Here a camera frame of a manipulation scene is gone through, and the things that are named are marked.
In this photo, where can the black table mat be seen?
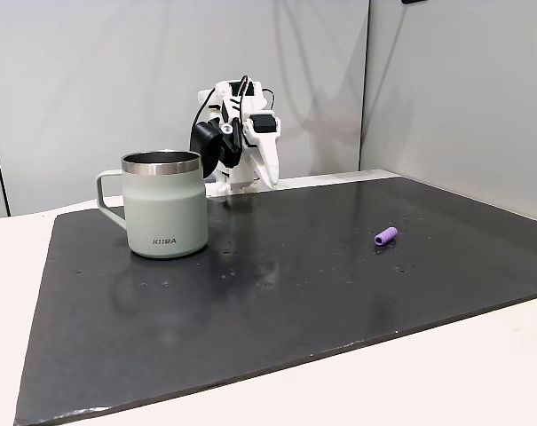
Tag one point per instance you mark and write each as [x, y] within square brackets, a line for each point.
[250, 333]

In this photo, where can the purple pen grip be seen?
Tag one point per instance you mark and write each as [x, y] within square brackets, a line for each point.
[385, 235]

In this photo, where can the pale green steel mug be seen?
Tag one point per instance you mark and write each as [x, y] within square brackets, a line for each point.
[166, 213]

